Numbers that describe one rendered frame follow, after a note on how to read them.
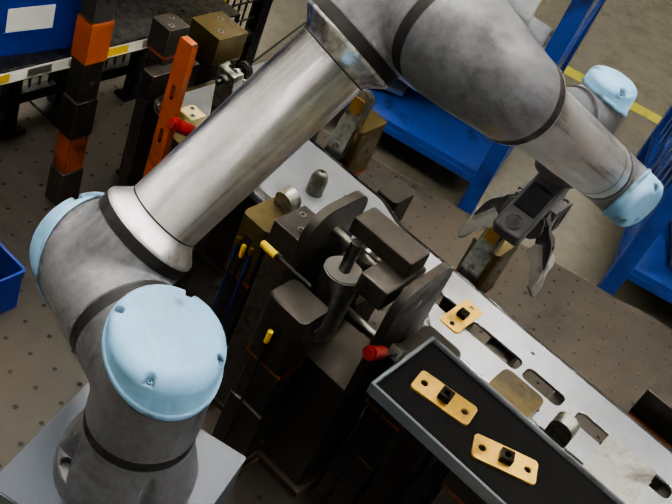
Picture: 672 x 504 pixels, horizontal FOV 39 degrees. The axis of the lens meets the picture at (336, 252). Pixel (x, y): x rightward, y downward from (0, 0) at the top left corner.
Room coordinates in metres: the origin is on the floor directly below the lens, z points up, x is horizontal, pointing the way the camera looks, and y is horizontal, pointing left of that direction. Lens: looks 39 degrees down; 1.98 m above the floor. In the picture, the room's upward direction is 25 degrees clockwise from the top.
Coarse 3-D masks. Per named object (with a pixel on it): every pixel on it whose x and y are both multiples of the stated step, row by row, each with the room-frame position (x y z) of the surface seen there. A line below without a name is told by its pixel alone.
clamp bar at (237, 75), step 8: (224, 64) 1.24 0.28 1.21; (240, 64) 1.27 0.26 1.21; (248, 64) 1.27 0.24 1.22; (224, 72) 1.23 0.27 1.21; (232, 72) 1.23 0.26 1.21; (240, 72) 1.24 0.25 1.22; (248, 72) 1.26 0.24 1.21; (216, 80) 1.22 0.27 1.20; (224, 80) 1.22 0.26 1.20; (232, 80) 1.22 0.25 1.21; (240, 80) 1.24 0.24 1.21; (216, 88) 1.24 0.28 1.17; (224, 88) 1.23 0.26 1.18; (232, 88) 1.23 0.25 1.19; (216, 96) 1.24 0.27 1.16; (224, 96) 1.23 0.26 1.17; (216, 104) 1.24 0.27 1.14
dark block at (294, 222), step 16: (304, 208) 1.12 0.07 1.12; (288, 224) 1.07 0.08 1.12; (304, 224) 1.09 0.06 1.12; (272, 240) 1.07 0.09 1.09; (288, 240) 1.06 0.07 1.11; (288, 256) 1.05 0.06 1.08; (272, 272) 1.06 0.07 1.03; (256, 288) 1.07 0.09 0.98; (272, 288) 1.06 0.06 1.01; (256, 304) 1.07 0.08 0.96; (240, 320) 1.07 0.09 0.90; (256, 320) 1.06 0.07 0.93; (240, 336) 1.07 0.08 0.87; (240, 352) 1.06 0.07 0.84; (224, 368) 1.07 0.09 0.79; (240, 368) 1.06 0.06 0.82; (224, 384) 1.06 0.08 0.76; (224, 400) 1.06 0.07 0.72
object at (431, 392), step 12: (420, 384) 0.84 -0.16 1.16; (432, 384) 0.85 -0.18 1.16; (444, 384) 0.86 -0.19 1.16; (432, 396) 0.83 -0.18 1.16; (444, 396) 0.83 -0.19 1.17; (456, 396) 0.85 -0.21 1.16; (444, 408) 0.82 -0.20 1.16; (456, 408) 0.83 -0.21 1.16; (468, 408) 0.84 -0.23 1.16; (456, 420) 0.82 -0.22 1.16; (468, 420) 0.82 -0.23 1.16
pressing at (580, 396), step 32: (192, 96) 1.44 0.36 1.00; (288, 160) 1.39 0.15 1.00; (320, 160) 1.43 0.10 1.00; (256, 192) 1.26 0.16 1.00; (448, 288) 1.25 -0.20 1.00; (480, 320) 1.21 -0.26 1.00; (512, 320) 1.25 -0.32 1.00; (480, 352) 1.13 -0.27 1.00; (512, 352) 1.17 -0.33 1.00; (544, 352) 1.20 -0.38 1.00; (576, 384) 1.16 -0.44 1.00; (544, 416) 1.06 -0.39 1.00; (608, 416) 1.12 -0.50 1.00; (576, 448) 1.03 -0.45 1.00; (640, 448) 1.09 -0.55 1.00
